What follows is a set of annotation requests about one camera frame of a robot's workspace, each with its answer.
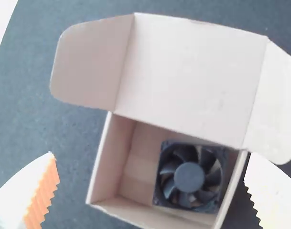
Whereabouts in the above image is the black square fan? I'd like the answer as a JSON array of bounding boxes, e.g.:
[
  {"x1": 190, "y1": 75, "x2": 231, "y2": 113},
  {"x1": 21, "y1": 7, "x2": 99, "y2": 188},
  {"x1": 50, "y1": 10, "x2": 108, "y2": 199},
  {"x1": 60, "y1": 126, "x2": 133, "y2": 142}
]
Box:
[{"x1": 151, "y1": 140, "x2": 232, "y2": 214}]

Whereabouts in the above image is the cardboard box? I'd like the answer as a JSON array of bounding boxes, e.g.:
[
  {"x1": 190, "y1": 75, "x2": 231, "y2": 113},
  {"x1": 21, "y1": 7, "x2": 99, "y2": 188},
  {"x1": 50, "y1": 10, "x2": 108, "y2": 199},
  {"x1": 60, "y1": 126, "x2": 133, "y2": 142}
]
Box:
[{"x1": 49, "y1": 12, "x2": 291, "y2": 229}]

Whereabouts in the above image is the black mat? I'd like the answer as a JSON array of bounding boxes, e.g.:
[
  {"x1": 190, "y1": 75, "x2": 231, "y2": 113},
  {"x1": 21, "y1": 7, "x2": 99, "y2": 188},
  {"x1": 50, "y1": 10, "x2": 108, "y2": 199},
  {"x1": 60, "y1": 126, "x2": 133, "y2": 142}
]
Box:
[{"x1": 0, "y1": 0, "x2": 291, "y2": 229}]

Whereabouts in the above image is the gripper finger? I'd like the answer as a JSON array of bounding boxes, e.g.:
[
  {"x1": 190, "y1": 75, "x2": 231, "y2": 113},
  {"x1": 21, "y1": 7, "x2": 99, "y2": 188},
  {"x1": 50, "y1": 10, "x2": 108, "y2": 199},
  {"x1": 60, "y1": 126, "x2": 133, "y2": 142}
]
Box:
[
  {"x1": 242, "y1": 152, "x2": 291, "y2": 229},
  {"x1": 0, "y1": 151, "x2": 60, "y2": 229}
]

